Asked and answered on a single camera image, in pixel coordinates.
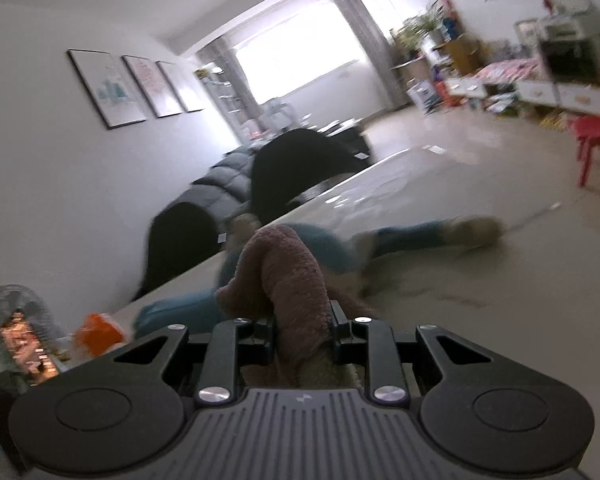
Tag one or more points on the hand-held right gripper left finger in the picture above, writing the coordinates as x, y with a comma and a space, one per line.
225, 355

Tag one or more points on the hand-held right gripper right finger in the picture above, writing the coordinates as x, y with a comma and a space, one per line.
382, 355

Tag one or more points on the mauve plush toy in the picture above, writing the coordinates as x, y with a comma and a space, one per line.
290, 280

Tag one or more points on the blue monkey plush toy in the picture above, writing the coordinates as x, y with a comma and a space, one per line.
330, 250

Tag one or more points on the black dining chair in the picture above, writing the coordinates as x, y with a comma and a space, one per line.
180, 245
295, 170

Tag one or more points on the orange tissue pack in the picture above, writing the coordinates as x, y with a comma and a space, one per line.
99, 336

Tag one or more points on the grey sofa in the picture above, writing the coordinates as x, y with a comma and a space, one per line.
225, 185

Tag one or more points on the translucent plastic bag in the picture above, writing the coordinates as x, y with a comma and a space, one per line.
22, 330

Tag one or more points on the black coffee table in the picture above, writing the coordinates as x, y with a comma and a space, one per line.
350, 140

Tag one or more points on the white bookshelf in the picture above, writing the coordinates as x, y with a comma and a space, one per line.
219, 105

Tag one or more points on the white shopping bag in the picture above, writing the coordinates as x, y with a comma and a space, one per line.
424, 97

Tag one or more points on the grey curtain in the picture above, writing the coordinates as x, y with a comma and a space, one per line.
365, 40
230, 90

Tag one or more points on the white tv cabinet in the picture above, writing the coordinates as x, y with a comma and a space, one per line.
540, 92

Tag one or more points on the red child chair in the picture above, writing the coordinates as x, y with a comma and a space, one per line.
595, 130

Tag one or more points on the wooden shelf cabinet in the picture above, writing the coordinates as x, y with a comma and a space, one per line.
460, 55

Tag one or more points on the floral cloth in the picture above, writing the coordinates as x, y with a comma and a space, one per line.
510, 70

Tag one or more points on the green potted plant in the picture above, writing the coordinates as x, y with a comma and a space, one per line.
422, 25

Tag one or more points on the blue water jug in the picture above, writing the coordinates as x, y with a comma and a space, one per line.
449, 27

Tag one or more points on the black microwave oven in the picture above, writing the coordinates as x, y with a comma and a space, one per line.
572, 52

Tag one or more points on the white printer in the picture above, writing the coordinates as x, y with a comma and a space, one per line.
575, 7

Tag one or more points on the black framed wall picture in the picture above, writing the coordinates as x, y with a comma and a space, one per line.
107, 89
180, 85
152, 85

